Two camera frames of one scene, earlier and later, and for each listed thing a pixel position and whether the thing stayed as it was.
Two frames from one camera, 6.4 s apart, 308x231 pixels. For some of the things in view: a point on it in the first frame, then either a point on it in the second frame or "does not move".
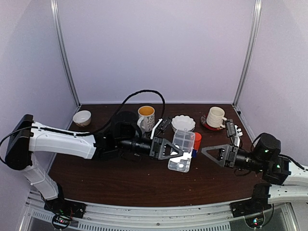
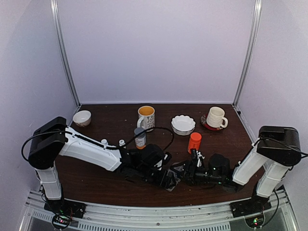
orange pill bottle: (198, 137) does not move
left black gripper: (160, 149) -> (165, 183)
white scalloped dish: (182, 121) does not move
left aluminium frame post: (55, 12) does not move
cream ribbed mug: (215, 118) does not move
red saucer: (205, 124) does not move
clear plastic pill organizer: (184, 139) -> (172, 179)
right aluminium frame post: (252, 40) does not move
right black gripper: (228, 155) -> (188, 165)
